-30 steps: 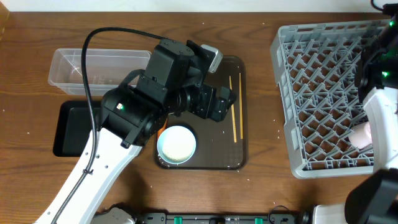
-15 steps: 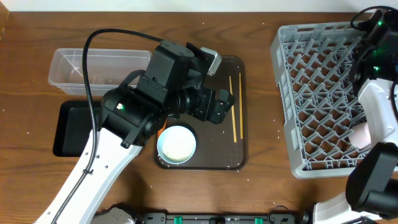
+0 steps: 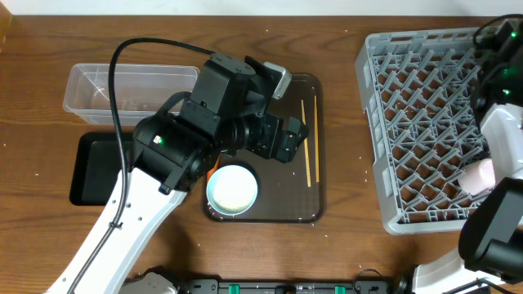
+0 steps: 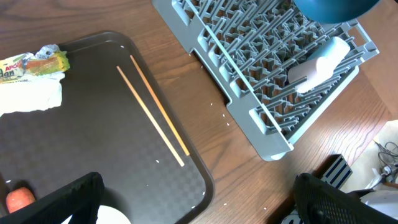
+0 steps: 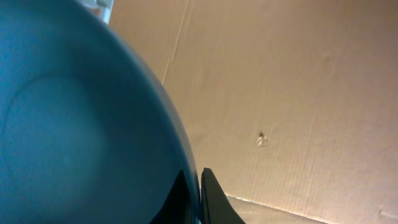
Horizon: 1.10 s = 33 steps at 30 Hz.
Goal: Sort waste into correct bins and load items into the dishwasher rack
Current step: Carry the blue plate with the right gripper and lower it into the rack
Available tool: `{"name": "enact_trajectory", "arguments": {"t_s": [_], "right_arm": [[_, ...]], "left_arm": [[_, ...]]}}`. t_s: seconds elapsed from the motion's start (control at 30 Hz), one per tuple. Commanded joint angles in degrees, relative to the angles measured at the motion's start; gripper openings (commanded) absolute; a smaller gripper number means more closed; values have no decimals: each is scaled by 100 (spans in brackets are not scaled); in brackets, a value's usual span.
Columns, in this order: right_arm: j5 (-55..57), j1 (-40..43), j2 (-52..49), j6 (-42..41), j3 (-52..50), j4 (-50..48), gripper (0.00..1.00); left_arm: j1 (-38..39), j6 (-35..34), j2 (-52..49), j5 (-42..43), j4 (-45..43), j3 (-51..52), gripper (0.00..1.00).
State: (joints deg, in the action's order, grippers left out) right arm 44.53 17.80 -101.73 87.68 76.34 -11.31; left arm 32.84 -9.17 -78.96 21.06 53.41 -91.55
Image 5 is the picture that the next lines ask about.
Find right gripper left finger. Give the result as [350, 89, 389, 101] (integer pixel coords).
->
[150, 170, 192, 224]

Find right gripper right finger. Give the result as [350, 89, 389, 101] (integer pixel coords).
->
[201, 168, 245, 224]

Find dark blue plate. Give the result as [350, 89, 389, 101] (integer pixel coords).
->
[1, 1, 201, 223]

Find grey dishwasher rack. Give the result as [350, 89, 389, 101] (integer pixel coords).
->
[77, 0, 114, 24]

